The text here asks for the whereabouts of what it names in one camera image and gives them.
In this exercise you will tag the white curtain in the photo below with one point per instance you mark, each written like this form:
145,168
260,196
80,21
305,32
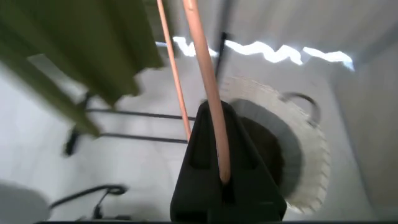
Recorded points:
295,21

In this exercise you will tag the white laundry basket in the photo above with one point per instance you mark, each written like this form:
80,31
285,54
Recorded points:
314,149

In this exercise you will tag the black clothes rack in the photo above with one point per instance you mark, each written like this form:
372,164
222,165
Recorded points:
140,114

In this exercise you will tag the green printed shirt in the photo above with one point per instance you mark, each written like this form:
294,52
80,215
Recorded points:
93,40

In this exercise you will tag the pink clothes hanger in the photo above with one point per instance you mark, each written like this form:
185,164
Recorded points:
206,68

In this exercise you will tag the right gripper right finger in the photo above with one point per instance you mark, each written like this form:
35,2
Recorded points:
252,186

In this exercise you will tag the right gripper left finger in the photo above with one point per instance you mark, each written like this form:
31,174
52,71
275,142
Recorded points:
196,180

